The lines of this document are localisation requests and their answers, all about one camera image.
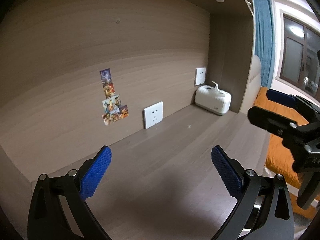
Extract orange bed duvet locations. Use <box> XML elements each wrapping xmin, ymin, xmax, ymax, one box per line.
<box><xmin>254</xmin><ymin>87</ymin><xmax>317</xmax><ymax>219</ymax></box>

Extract beige padded headboard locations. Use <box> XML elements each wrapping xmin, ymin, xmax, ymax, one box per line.
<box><xmin>246</xmin><ymin>55</ymin><xmax>261</xmax><ymax>107</ymax></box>

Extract dark framed window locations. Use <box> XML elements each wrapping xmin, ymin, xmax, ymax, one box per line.
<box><xmin>280</xmin><ymin>15</ymin><xmax>319</xmax><ymax>99</ymax></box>

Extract white tissue box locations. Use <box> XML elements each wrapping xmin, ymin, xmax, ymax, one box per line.
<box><xmin>195</xmin><ymin>81</ymin><xmax>232</xmax><ymax>115</ymax></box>

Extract blue curtain left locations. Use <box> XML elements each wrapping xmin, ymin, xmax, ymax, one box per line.
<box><xmin>253</xmin><ymin>0</ymin><xmax>275</xmax><ymax>88</ymax></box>

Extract white wall socket right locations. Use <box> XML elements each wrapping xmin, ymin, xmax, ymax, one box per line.
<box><xmin>195</xmin><ymin>67</ymin><xmax>206</xmax><ymax>86</ymax></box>

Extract white wall socket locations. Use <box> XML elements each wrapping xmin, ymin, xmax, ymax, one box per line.
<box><xmin>195</xmin><ymin>67</ymin><xmax>206</xmax><ymax>86</ymax></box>
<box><xmin>143</xmin><ymin>101</ymin><xmax>163</xmax><ymax>129</ymax></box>

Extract white wall socket left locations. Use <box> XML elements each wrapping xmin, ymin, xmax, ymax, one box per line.
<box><xmin>143</xmin><ymin>101</ymin><xmax>163</xmax><ymax>129</ymax></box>

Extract colourful wall stickers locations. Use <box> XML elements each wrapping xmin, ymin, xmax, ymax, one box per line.
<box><xmin>99</xmin><ymin>68</ymin><xmax>129</xmax><ymax>126</ymax></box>

